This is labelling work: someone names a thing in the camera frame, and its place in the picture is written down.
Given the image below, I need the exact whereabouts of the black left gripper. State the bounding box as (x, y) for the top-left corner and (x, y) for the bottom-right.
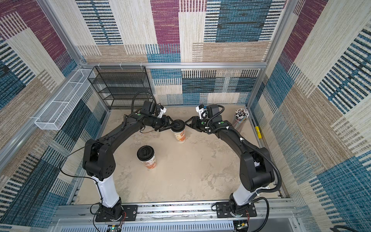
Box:
(150, 116), (178, 132)

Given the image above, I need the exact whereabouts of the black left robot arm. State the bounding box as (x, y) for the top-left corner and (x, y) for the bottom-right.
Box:
(82, 91), (176, 222)

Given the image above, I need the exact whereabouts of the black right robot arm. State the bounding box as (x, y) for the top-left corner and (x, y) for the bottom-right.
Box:
(186, 104), (282, 232)

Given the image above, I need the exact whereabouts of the white mesh wall basket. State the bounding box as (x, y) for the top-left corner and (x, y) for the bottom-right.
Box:
(35, 69), (91, 131)

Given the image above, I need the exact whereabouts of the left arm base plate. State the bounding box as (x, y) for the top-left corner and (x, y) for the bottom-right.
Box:
(94, 205), (138, 222)

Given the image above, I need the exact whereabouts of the paper milk tea cup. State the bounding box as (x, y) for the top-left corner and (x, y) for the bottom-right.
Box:
(173, 129), (186, 144)
(141, 156), (157, 169)

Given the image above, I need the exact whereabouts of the black wire shelf rack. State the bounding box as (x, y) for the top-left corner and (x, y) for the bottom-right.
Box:
(88, 66), (153, 110)

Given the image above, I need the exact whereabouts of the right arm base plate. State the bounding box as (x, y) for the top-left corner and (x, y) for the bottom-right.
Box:
(212, 202), (257, 218)

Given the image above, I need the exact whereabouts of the yellow marker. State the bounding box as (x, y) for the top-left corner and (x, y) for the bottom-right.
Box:
(255, 126), (262, 139)

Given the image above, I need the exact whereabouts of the black cup lid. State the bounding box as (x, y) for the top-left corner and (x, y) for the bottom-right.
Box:
(137, 146), (155, 162)
(171, 119), (186, 133)

